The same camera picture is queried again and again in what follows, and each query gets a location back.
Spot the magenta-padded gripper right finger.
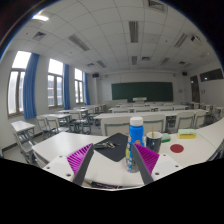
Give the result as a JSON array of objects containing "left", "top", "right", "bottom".
[{"left": 132, "top": 143, "right": 183, "bottom": 186}]

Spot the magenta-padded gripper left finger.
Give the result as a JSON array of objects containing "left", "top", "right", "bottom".
[{"left": 43, "top": 143, "right": 95, "bottom": 186}]

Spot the blue drink bottle white cap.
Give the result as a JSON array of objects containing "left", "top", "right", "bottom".
[{"left": 125, "top": 116, "right": 146, "bottom": 174}]

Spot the dark blue mug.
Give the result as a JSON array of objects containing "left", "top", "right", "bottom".
[{"left": 145, "top": 131, "right": 164, "bottom": 155}]

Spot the black mat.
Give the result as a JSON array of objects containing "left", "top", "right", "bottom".
[{"left": 92, "top": 132, "right": 130, "bottom": 163}]

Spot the flat round red coaster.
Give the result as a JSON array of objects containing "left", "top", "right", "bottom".
[{"left": 169, "top": 143, "right": 185, "bottom": 154}]

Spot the group of classroom chairs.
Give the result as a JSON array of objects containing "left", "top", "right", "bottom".
[{"left": 13, "top": 101, "right": 224, "bottom": 158}]

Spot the yellow sponge with green pad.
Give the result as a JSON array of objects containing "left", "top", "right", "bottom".
[{"left": 176, "top": 128, "right": 198, "bottom": 140}]

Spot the group of white classroom desks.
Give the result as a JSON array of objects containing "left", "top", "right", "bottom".
[{"left": 10, "top": 99, "right": 224, "bottom": 148}]

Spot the white lectern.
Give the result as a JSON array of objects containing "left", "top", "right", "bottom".
[{"left": 132, "top": 96, "right": 148, "bottom": 105}]

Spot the green blackboard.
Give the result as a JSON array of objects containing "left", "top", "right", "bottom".
[{"left": 111, "top": 81, "right": 174, "bottom": 103}]

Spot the narrow blue curtain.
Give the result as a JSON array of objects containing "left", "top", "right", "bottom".
[{"left": 83, "top": 72, "right": 91, "bottom": 106}]

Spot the medium blue curtain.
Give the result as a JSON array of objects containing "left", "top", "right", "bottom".
[{"left": 62, "top": 63, "right": 72, "bottom": 111}]

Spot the dark brown door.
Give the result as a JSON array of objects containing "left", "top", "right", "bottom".
[{"left": 189, "top": 74, "right": 201, "bottom": 104}]

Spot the wide blue curtain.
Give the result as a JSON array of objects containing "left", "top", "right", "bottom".
[{"left": 22, "top": 52, "right": 41, "bottom": 121}]

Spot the dark transom window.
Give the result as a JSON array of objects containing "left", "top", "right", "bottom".
[{"left": 199, "top": 68, "right": 224, "bottom": 83}]

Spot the group of ceiling lights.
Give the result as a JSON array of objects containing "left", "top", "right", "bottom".
[{"left": 31, "top": 0, "right": 214, "bottom": 68}]

